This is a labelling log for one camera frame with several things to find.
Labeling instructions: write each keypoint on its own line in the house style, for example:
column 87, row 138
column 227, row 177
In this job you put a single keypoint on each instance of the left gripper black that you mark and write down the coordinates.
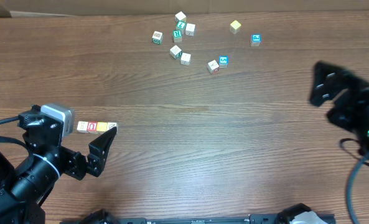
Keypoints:
column 99, row 147

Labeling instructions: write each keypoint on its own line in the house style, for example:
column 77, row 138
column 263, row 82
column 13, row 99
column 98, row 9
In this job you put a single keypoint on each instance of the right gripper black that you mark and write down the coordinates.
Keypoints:
column 363, row 94

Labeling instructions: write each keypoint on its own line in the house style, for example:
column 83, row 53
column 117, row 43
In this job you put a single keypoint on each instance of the yellow top block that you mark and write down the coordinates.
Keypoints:
column 101, row 127

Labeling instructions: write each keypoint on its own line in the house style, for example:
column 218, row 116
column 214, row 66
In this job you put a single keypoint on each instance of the yellow block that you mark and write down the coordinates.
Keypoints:
column 101, row 127
column 235, row 27

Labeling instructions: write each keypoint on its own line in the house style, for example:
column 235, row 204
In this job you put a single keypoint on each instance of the red letter U block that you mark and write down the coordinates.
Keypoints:
column 92, row 127

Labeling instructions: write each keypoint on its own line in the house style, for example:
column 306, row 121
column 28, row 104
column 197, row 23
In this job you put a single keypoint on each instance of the blue edged picture block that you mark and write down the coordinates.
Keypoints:
column 111, row 125

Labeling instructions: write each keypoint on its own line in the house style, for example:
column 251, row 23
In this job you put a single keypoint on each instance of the white letter I block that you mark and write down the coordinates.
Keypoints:
column 82, row 126

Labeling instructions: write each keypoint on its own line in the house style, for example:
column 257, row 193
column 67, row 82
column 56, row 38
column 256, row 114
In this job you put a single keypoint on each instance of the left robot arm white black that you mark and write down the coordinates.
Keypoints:
column 23, row 189

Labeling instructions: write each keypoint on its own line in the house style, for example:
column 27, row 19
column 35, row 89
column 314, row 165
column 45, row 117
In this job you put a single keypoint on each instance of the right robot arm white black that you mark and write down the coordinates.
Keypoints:
column 360, row 130

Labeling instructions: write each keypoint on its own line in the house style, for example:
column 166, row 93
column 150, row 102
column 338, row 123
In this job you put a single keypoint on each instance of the blue letter P block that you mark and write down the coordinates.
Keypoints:
column 255, row 40

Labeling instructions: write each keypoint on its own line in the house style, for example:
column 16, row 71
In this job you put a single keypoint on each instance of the blue number 5 block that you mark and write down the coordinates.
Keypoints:
column 223, row 61

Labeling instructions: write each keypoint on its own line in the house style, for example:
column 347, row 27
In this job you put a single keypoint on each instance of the yellow block far right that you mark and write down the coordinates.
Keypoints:
column 235, row 27

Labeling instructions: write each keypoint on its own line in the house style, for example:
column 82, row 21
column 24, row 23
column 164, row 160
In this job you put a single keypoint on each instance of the red edged picture block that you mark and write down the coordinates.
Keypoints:
column 213, row 66

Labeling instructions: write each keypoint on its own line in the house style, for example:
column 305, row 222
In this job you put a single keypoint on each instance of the green edged picture block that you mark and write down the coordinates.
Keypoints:
column 175, row 52

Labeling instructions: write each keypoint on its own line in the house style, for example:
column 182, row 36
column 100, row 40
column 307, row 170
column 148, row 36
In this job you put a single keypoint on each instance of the plain white picture block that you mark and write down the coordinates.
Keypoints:
column 185, row 59

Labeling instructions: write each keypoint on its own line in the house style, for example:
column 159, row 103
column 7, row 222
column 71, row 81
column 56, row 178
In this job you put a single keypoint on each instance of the green letter B block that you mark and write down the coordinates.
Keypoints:
column 157, row 37

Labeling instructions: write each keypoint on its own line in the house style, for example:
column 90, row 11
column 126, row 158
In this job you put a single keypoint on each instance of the green letter R block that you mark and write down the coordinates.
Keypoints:
column 177, row 36

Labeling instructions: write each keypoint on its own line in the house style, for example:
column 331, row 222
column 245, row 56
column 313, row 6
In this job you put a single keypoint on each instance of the white picture block upper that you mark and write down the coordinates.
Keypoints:
column 190, row 29

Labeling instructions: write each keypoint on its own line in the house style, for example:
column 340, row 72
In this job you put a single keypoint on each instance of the green letter L block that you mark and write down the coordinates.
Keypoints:
column 181, row 26

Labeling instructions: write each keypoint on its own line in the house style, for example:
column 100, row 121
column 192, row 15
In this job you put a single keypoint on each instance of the white top back block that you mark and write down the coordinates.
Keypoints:
column 180, row 16

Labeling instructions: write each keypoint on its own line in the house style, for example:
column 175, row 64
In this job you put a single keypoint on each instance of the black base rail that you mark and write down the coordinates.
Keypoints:
column 299, row 213

